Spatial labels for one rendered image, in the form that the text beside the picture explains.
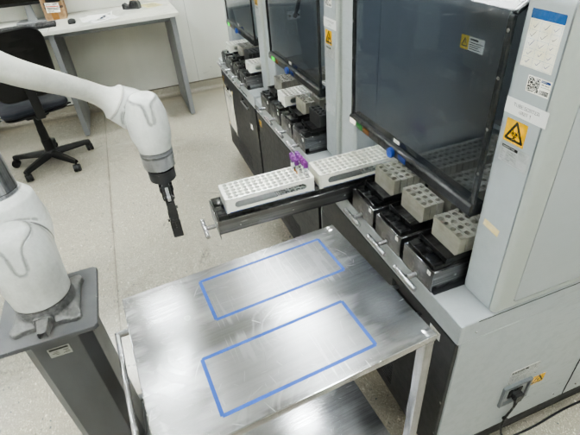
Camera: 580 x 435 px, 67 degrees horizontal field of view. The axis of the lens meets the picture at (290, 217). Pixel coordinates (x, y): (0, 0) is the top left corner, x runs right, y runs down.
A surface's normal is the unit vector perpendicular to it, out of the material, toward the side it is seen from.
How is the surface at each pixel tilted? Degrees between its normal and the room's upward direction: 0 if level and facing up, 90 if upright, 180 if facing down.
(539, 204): 90
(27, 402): 0
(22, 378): 0
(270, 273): 0
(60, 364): 90
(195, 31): 90
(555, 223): 90
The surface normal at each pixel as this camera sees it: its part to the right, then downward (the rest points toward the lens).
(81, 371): 0.35, 0.53
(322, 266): -0.07, -0.80
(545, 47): -0.93, 0.26
